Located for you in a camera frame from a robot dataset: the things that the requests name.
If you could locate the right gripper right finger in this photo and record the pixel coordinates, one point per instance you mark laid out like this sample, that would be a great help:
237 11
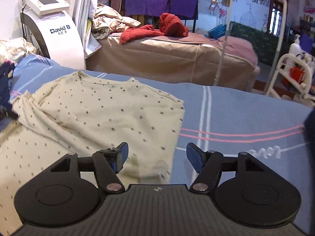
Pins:
207 165

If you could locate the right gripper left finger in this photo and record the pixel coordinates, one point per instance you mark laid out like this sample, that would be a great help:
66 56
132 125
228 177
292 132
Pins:
107 164

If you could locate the beige polka dot shirt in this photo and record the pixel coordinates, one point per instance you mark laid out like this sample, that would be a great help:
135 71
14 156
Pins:
78 113

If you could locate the navy pink clothes pile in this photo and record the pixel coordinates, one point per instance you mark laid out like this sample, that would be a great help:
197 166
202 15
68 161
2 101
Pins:
7 69

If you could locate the blue striped bed sheet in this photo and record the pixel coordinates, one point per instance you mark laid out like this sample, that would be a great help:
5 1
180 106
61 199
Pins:
266 184

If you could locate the white metal trolley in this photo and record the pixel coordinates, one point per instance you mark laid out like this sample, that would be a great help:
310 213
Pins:
298 71

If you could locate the brown covered massage bed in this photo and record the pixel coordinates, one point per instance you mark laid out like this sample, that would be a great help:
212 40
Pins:
192 59

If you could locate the dark navy folded towel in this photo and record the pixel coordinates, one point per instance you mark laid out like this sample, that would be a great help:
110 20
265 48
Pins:
309 125

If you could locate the blue bag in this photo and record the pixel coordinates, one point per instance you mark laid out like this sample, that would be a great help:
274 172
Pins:
217 32

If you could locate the beige crumpled blanket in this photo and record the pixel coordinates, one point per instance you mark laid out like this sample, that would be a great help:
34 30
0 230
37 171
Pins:
107 21

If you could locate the red jacket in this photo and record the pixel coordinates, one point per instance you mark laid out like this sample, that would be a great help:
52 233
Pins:
169 25

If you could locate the white lotion pump bottle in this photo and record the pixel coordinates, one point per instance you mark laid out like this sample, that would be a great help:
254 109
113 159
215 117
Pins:
295 48

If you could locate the floral beige quilt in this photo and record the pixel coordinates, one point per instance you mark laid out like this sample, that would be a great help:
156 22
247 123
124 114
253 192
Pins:
14 50

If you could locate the white David B machine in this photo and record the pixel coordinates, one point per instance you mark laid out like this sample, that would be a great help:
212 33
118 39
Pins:
54 31

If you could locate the purple hanging cloth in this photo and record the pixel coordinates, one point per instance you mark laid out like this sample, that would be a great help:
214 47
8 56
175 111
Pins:
184 9

